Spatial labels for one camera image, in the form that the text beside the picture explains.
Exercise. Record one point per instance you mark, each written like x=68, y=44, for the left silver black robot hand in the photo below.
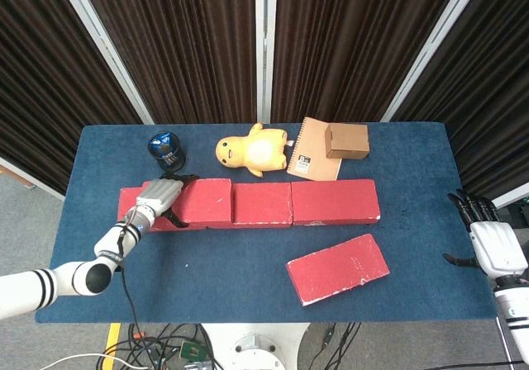
x=159, y=192

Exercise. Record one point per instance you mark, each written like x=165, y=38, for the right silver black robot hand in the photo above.
x=498, y=246

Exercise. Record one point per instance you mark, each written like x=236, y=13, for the red foam brick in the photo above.
x=339, y=268
x=262, y=202
x=128, y=202
x=335, y=200
x=206, y=200

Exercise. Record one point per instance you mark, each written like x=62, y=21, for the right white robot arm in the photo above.
x=514, y=304

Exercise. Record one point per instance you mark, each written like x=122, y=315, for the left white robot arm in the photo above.
x=66, y=277

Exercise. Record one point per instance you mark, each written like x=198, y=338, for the black mesh pen holder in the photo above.
x=178, y=159

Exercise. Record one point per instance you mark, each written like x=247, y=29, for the blue snack packet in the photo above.
x=161, y=143

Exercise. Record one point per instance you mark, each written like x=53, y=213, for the yellow plush toy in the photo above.
x=256, y=151

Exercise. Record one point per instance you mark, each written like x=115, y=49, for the blue table cloth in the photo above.
x=231, y=271

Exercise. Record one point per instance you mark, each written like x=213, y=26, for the dark brown pleated curtain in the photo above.
x=37, y=77
x=487, y=97
x=186, y=48
x=351, y=48

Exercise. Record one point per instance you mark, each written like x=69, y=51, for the yellow floor tape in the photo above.
x=111, y=339

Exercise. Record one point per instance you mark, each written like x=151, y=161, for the kraft spiral notebook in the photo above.
x=310, y=159

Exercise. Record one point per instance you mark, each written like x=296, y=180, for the green circuit board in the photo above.
x=193, y=350

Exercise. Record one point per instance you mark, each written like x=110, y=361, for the small cardboard box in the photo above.
x=347, y=140

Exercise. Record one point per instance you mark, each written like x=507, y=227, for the white partition bottom rail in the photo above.
x=510, y=200
x=29, y=176

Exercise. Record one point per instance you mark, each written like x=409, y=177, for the white partition frame post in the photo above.
x=430, y=52
x=107, y=52
x=263, y=48

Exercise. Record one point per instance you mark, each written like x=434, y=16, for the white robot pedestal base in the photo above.
x=256, y=345

